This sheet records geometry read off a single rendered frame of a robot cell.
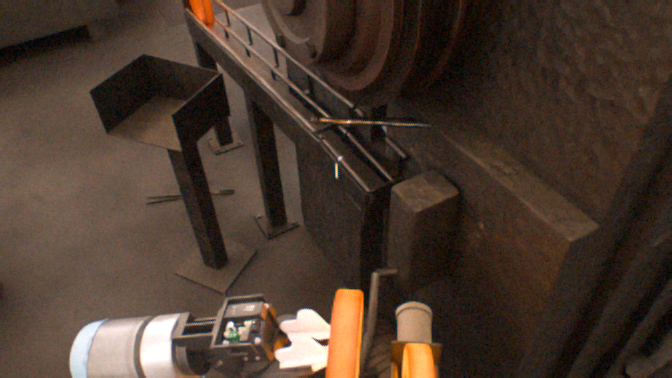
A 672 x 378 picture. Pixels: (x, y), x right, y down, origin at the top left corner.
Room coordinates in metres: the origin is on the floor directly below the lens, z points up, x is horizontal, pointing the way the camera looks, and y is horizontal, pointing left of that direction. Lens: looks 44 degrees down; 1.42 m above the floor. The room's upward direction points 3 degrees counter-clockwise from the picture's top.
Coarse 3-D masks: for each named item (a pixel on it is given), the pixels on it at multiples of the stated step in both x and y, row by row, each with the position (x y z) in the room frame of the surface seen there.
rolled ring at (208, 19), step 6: (192, 0) 1.87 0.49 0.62; (198, 0) 1.87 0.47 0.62; (204, 0) 1.74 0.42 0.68; (192, 6) 1.87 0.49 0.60; (198, 6) 1.86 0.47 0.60; (204, 6) 1.73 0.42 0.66; (210, 6) 1.74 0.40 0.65; (198, 12) 1.84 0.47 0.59; (204, 12) 1.73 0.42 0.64; (210, 12) 1.74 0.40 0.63; (198, 18) 1.83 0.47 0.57; (204, 18) 1.74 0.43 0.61; (210, 18) 1.74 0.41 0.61; (210, 24) 1.75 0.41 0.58
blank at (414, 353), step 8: (408, 344) 0.38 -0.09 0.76; (416, 344) 0.38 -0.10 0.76; (424, 344) 0.38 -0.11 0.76; (408, 352) 0.36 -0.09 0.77; (416, 352) 0.35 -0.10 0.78; (424, 352) 0.35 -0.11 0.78; (408, 360) 0.34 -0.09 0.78; (416, 360) 0.34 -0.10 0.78; (424, 360) 0.34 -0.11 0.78; (432, 360) 0.34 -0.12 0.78; (408, 368) 0.33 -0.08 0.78; (416, 368) 0.33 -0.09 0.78; (424, 368) 0.33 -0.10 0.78; (432, 368) 0.33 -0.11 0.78; (408, 376) 0.32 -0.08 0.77; (416, 376) 0.32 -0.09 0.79; (424, 376) 0.32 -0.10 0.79; (432, 376) 0.32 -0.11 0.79
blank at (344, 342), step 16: (336, 304) 0.35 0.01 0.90; (352, 304) 0.35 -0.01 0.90; (336, 320) 0.33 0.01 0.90; (352, 320) 0.33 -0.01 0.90; (336, 336) 0.31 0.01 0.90; (352, 336) 0.31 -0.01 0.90; (336, 352) 0.29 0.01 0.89; (352, 352) 0.29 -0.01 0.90; (336, 368) 0.28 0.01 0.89; (352, 368) 0.28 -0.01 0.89
